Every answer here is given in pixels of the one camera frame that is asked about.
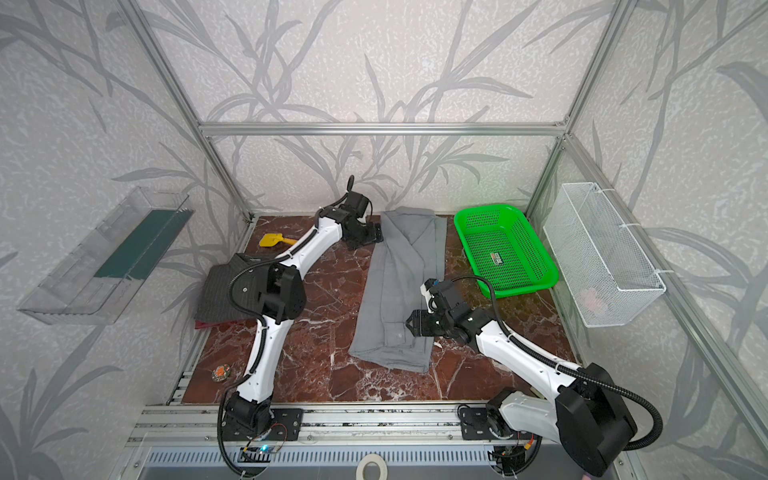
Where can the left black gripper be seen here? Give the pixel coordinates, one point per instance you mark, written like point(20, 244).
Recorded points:
point(369, 233)

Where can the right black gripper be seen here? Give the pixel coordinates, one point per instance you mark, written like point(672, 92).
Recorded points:
point(417, 323)

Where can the light grey long sleeve shirt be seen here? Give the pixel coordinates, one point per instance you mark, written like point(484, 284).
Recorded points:
point(412, 252)

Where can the green plastic basket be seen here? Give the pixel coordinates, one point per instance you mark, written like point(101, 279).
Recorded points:
point(502, 228)

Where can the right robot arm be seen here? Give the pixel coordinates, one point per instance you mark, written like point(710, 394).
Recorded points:
point(580, 407)

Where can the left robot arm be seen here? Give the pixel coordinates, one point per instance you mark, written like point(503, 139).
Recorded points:
point(272, 292)

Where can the yellow toy hammer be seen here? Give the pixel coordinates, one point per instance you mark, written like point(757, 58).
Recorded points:
point(269, 240)

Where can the white tape roll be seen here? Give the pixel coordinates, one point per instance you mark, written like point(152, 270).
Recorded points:
point(372, 466)

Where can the dark striped folded shirt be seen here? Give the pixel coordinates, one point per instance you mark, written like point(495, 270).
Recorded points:
point(213, 307)

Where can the small orange round object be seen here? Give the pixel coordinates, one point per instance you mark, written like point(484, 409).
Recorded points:
point(221, 373)

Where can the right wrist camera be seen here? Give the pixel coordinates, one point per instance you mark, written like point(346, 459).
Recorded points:
point(432, 293)

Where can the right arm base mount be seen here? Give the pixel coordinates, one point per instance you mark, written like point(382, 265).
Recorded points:
point(507, 460)

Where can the pink item in wire basket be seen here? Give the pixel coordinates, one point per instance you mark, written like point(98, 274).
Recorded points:
point(592, 302)

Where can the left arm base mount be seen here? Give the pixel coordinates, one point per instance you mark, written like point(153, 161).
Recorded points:
point(248, 447)

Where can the white wire mesh basket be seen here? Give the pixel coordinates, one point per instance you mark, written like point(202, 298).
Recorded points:
point(595, 247)

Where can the clear acrylic wall shelf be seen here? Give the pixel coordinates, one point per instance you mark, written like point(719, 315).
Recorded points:
point(95, 283)

